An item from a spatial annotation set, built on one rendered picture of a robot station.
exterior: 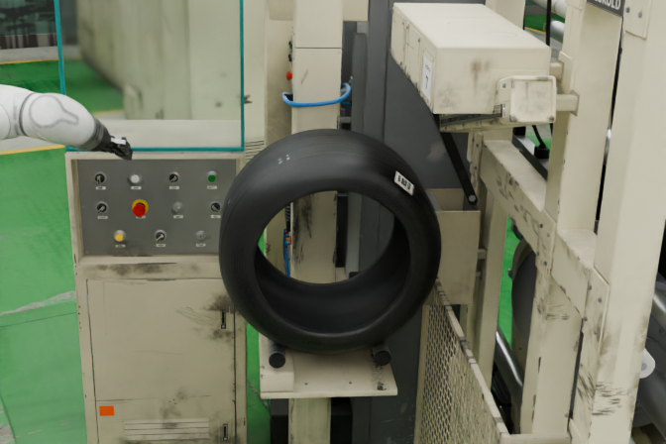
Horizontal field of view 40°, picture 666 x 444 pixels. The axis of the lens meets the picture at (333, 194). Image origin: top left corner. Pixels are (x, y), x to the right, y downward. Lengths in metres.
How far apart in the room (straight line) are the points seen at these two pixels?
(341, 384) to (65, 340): 2.19
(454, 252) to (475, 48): 0.90
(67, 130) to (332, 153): 0.63
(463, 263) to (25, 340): 2.45
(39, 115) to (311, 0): 0.83
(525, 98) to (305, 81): 0.83
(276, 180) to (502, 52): 0.65
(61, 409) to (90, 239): 1.11
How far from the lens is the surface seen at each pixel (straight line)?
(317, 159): 2.24
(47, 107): 2.07
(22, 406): 4.05
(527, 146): 2.97
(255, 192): 2.26
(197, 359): 3.17
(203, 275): 3.02
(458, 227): 2.67
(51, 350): 4.42
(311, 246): 2.70
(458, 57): 1.94
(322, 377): 2.56
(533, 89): 1.90
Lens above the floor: 2.14
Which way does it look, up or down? 20 degrees down
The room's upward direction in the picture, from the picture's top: 2 degrees clockwise
